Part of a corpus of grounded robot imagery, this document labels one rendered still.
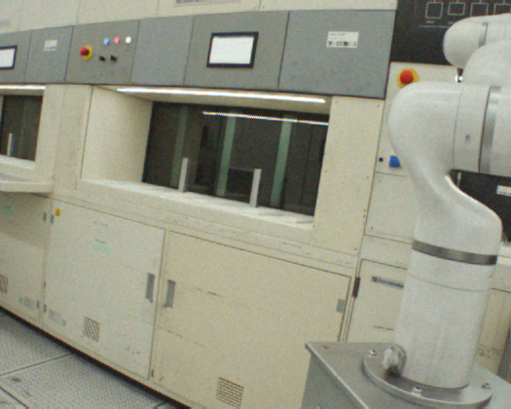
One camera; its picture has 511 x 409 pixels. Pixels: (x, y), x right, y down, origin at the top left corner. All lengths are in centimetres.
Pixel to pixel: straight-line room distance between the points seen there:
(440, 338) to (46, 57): 223
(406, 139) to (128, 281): 151
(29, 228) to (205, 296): 112
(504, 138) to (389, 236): 84
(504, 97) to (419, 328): 32
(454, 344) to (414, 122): 30
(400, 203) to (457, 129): 80
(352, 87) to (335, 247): 50
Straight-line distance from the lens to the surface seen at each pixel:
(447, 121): 63
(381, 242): 141
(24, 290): 258
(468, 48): 101
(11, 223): 264
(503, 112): 63
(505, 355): 138
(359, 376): 68
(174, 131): 239
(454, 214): 62
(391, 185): 141
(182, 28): 188
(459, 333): 65
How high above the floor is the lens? 102
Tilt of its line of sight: 5 degrees down
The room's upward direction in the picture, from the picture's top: 9 degrees clockwise
